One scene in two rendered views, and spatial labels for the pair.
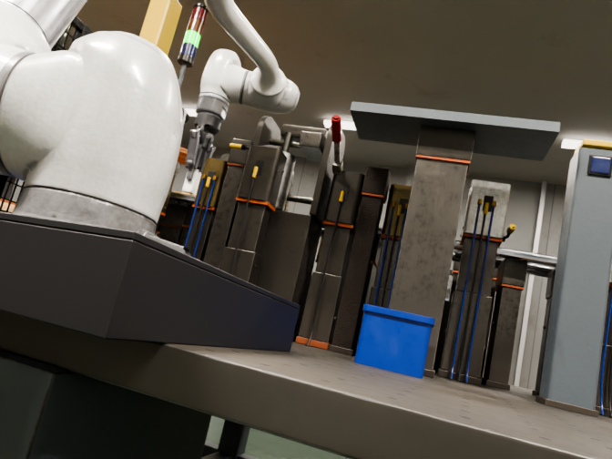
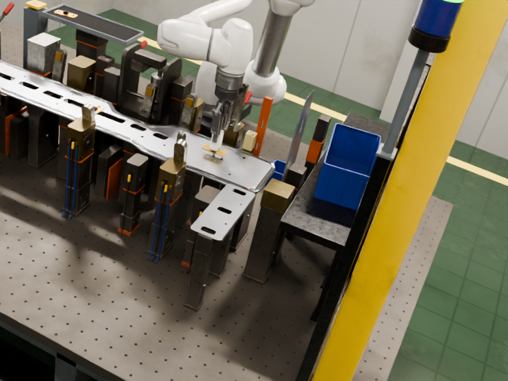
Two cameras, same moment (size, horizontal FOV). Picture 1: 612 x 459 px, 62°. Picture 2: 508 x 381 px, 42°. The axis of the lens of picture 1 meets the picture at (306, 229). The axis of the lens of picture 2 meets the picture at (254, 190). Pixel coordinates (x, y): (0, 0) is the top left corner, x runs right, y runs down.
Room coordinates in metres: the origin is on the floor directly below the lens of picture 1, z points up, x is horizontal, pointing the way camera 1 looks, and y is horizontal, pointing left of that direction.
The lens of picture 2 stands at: (3.36, 0.43, 2.15)
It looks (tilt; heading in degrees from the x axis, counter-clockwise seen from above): 33 degrees down; 177
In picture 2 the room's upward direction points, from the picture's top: 14 degrees clockwise
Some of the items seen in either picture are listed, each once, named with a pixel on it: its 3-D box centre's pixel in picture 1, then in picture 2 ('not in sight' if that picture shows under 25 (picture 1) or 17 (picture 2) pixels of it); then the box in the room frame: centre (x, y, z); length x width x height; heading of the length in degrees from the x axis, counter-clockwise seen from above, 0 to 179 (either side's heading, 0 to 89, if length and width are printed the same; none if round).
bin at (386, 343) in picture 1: (394, 341); not in sight; (0.82, -0.18, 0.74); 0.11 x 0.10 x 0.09; 74
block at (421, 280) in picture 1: (427, 248); (89, 78); (0.92, -0.23, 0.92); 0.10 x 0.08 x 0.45; 74
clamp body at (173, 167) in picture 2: not in sight; (164, 212); (1.63, 0.24, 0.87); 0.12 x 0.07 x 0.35; 164
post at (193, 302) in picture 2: not in sight; (200, 270); (1.84, 0.40, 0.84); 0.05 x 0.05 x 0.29; 74
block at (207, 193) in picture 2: not in sight; (200, 232); (1.65, 0.37, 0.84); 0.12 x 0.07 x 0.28; 164
